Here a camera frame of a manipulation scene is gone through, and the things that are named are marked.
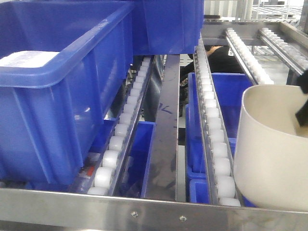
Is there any white box in crate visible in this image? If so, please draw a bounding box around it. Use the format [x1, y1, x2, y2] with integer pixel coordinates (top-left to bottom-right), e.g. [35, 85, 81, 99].
[0, 51, 59, 68]

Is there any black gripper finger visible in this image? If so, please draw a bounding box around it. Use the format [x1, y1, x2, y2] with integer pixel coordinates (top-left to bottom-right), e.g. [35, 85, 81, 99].
[295, 74, 308, 127]

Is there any white roller track centre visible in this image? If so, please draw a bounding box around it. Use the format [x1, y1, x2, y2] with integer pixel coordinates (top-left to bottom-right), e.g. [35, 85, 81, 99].
[193, 44, 243, 206]

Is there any person in black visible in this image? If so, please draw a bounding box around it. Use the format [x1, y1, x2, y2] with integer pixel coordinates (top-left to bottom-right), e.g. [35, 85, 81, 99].
[180, 45, 244, 88]

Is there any steel front shelf rail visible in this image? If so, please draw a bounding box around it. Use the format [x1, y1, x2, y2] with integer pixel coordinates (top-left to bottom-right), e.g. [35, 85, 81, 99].
[0, 189, 308, 231]

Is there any steel centre divider bar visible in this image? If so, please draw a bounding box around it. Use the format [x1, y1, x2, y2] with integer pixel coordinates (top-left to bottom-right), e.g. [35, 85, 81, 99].
[143, 54, 180, 201]

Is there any white roller track left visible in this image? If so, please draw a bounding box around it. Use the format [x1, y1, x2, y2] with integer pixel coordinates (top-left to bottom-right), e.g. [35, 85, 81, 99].
[84, 56, 151, 195]

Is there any blue crate below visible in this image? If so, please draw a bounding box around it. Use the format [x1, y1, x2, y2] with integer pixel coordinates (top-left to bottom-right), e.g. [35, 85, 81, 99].
[87, 121, 154, 198]
[185, 73, 252, 204]

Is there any large blue crate near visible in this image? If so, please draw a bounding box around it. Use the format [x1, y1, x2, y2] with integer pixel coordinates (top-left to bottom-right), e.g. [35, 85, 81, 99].
[0, 0, 134, 185]

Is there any blue crate below left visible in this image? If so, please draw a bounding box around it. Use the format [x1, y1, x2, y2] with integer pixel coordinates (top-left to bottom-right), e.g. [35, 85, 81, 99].
[87, 121, 154, 198]

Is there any blue crate rear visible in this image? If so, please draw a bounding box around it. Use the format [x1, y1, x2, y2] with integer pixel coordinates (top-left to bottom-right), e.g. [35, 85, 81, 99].
[132, 0, 204, 55]

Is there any white roller track far right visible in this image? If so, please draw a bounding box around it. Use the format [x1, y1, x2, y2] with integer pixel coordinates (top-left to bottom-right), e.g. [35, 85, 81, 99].
[259, 27, 308, 75]

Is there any white plastic bin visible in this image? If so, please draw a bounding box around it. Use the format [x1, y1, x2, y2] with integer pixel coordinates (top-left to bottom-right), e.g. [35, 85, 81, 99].
[233, 85, 308, 211]

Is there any blue crate below right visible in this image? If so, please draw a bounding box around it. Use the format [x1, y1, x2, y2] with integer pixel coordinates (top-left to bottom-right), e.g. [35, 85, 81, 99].
[185, 73, 252, 204]

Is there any white roller track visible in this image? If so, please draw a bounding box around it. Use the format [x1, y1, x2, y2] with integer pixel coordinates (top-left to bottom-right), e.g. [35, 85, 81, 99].
[193, 44, 243, 206]
[84, 56, 151, 195]
[225, 27, 274, 85]
[259, 27, 308, 75]

